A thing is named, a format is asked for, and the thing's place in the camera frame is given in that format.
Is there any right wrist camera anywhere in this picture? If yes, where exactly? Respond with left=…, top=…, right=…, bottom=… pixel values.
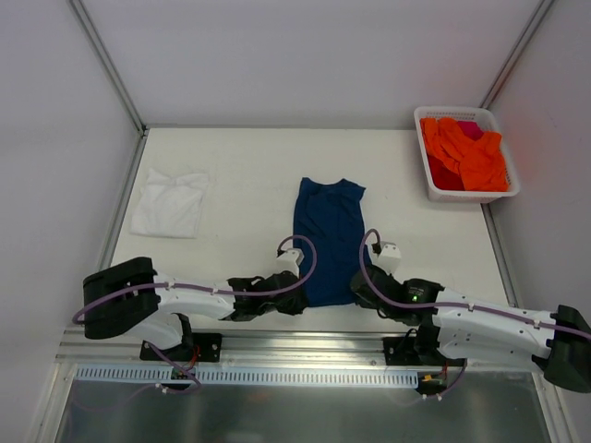
left=371, top=241, right=402, bottom=275

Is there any blue printed t-shirt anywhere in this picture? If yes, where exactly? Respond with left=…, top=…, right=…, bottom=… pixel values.
left=293, top=177, right=365, bottom=307

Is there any aluminium mounting rail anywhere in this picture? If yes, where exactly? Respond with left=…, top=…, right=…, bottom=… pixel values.
left=55, top=328, right=404, bottom=368

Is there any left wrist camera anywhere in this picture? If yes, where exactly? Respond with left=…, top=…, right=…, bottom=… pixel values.
left=275, top=248, right=304, bottom=278

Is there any red t-shirt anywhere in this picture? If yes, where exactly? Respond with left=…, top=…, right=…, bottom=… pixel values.
left=428, top=155, right=464, bottom=191

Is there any slotted white cable duct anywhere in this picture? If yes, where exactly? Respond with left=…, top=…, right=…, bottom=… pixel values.
left=74, top=364, right=419, bottom=389

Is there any orange t-shirt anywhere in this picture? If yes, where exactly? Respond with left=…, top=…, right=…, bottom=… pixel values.
left=419, top=117, right=509, bottom=192

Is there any pink t-shirt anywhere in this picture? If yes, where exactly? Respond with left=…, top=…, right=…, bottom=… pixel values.
left=457, top=121, right=484, bottom=141

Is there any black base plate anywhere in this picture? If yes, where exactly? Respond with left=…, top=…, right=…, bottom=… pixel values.
left=162, top=332, right=223, bottom=363
left=382, top=336, right=465, bottom=367

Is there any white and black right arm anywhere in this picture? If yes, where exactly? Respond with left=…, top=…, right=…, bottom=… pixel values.
left=350, top=265, right=590, bottom=393

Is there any white folded t-shirt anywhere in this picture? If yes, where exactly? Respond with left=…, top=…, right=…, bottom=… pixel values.
left=129, top=168, right=210, bottom=239

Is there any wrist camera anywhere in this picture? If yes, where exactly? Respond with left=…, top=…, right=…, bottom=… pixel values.
left=275, top=248, right=304, bottom=278
left=371, top=241, right=402, bottom=275

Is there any white plastic laundry basket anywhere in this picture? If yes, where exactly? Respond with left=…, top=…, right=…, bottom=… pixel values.
left=414, top=106, right=520, bottom=204

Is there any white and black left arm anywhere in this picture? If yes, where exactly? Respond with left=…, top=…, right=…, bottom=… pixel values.
left=73, top=249, right=308, bottom=360

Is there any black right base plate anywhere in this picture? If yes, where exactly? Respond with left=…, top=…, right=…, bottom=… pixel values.
left=382, top=336, right=465, bottom=367

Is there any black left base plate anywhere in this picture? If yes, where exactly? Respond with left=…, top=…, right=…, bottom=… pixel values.
left=162, top=332, right=223, bottom=363

